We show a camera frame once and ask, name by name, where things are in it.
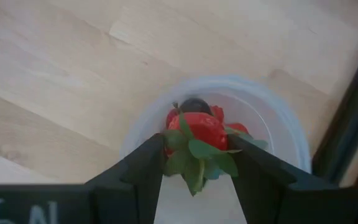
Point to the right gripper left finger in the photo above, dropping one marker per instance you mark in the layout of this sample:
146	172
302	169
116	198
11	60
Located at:
126	196

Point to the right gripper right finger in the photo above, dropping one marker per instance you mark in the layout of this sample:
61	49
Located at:
272	199

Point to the red strawberry with leaves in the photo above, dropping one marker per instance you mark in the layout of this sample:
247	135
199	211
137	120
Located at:
239	128
204	130

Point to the dark cherry with stem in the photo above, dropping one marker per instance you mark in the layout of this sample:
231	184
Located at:
194	105

